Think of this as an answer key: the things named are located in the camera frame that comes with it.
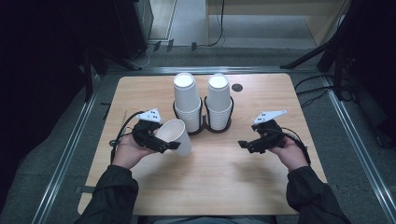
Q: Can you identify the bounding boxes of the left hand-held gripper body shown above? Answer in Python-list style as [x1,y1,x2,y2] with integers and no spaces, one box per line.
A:
[132,107,163,147]

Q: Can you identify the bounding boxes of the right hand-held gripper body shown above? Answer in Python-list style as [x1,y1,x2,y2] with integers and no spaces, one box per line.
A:
[251,109,288,150]

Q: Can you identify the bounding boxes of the single white paper cup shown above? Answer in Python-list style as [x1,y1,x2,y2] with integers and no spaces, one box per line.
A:
[155,119,193,158]

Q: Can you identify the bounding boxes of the black double-ring cup holder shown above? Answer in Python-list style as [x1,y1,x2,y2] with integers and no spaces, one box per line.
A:
[172,96,234,136]

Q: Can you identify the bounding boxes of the stack of white paper cups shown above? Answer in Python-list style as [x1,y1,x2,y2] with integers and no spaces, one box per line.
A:
[205,73,233,131]
[173,72,203,134]

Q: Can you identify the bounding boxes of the person's left hand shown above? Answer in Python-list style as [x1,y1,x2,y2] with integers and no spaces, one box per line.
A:
[111,133,157,171]

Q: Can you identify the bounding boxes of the person's right hand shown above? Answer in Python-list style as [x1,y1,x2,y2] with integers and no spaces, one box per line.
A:
[269,138,310,173]

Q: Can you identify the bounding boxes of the grey tape strip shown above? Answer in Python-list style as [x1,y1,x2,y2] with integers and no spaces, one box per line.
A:
[74,185,96,194]

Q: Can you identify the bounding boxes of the dark cabinet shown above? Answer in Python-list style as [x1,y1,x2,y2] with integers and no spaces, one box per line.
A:
[113,0,154,61]

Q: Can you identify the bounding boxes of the black tripod stand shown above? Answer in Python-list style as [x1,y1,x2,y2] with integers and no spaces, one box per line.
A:
[279,0,356,101]

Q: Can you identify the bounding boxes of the light wooden cabinet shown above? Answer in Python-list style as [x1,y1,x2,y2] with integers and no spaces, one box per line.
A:
[205,0,353,48]

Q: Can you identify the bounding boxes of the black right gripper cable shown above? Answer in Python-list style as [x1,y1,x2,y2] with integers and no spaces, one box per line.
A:
[279,126,312,166]

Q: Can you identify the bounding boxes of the black floor cables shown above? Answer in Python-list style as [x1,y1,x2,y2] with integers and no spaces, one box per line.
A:
[293,74,336,109]

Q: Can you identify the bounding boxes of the white floor cable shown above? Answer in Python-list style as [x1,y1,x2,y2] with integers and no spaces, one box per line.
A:
[130,43,157,70]

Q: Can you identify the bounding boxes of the metal floor rail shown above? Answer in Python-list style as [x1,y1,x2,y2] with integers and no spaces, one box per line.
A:
[321,76,396,224]
[106,65,321,76]
[31,74,105,224]

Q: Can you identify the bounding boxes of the thin black hanging cable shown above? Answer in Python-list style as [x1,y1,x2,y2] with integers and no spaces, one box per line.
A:
[199,0,226,49]

